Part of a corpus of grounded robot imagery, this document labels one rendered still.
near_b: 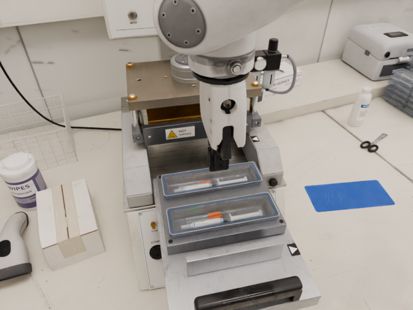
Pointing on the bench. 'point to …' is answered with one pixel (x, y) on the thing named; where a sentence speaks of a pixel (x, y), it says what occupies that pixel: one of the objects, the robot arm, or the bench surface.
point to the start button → (156, 253)
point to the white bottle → (360, 107)
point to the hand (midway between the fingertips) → (218, 158)
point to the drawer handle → (251, 294)
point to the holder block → (264, 227)
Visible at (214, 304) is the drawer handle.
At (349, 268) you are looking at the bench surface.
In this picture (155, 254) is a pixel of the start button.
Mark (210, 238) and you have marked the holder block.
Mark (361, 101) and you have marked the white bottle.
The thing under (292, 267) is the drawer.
